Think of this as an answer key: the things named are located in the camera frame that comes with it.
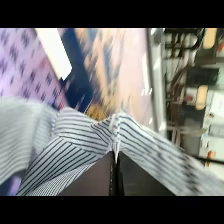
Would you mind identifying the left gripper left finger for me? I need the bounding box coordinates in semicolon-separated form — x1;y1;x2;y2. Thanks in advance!
59;151;117;197

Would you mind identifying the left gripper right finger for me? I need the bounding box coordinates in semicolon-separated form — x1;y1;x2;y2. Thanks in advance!
116;151;177;197

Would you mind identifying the blue striped white shirt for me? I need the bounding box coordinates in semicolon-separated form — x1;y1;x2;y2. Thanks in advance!
0;95;224;197

